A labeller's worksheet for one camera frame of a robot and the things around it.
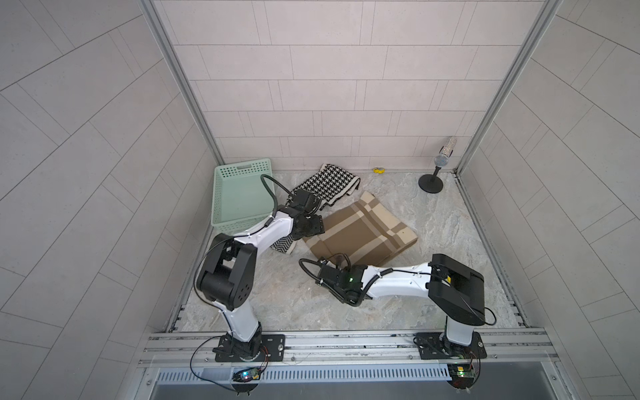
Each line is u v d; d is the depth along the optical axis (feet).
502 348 2.39
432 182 3.64
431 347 2.19
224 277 1.49
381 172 3.90
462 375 2.21
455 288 1.62
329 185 3.63
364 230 3.18
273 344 2.34
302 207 2.36
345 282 2.05
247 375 2.13
